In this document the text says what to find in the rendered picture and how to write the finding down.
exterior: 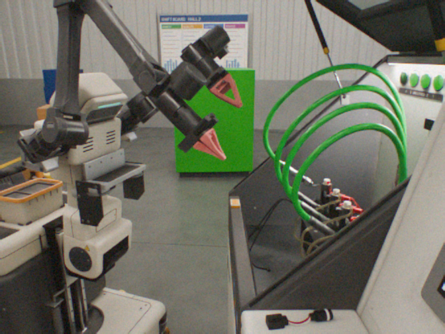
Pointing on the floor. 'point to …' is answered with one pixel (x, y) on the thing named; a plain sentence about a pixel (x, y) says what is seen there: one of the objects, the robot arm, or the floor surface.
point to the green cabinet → (222, 131)
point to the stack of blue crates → (49, 75)
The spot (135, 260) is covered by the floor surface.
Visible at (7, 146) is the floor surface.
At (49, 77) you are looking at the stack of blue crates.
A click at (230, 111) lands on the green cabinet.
